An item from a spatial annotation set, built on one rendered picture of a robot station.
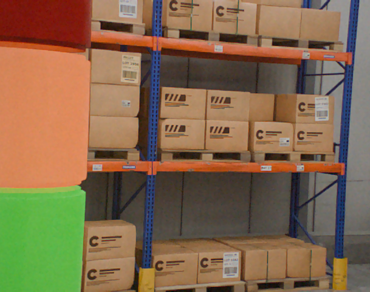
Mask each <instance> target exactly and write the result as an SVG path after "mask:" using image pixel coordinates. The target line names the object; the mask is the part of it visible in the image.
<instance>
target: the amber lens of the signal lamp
mask: <svg viewBox="0 0 370 292"><path fill-rule="evenodd" d="M90 67H91V63H90V61H86V57H85V56H83V55H79V54H72V53H66V52H54V51H49V50H38V49H26V48H15V47H0V187H12V188H56V187H66V186H75V185H78V184H81V180H84V179H86V174H87V144H88V129H89V98H90Z"/></svg>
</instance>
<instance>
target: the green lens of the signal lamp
mask: <svg viewBox="0 0 370 292"><path fill-rule="evenodd" d="M85 205H86V192H85V191H83V190H81V187H80V186H78V185H75V186H66V187H56V188H12V187H0V292H80V283H81V267H82V252H83V236H84V208H85Z"/></svg>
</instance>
